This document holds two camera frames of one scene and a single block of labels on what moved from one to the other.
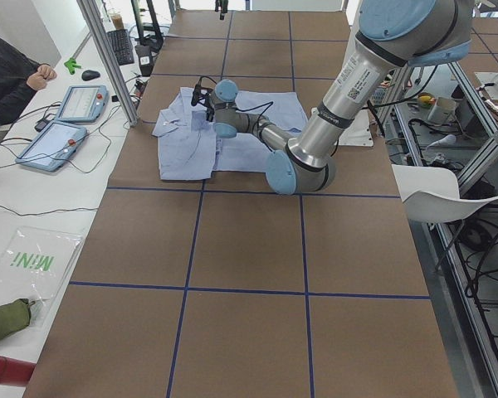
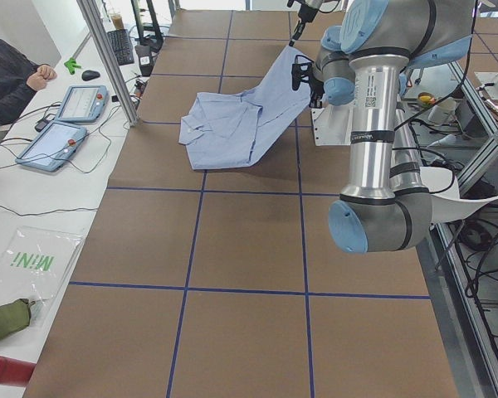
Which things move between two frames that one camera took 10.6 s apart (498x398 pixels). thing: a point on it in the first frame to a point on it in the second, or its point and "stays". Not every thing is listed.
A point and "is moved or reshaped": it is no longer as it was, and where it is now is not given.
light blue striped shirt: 188,147 is moved or reshaped
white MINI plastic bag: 34,264 stays
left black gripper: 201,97 to 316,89
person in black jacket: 7,71 stays
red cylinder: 2,370 stays
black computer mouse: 90,75 stays
